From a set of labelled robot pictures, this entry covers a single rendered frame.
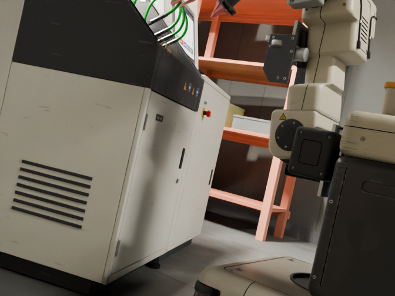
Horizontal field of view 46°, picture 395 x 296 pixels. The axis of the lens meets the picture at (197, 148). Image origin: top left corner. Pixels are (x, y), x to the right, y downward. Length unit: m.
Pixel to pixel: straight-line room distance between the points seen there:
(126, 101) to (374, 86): 2.93
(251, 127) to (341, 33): 2.39
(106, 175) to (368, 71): 3.05
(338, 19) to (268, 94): 3.10
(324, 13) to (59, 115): 1.00
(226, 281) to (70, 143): 0.78
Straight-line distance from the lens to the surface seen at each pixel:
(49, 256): 1.86
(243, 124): 3.92
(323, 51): 1.59
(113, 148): 1.72
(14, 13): 2.02
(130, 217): 1.80
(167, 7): 2.57
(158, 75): 1.76
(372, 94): 4.29
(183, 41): 2.81
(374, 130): 1.29
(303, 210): 4.36
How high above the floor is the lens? 0.63
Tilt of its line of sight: level
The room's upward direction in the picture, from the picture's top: 12 degrees clockwise
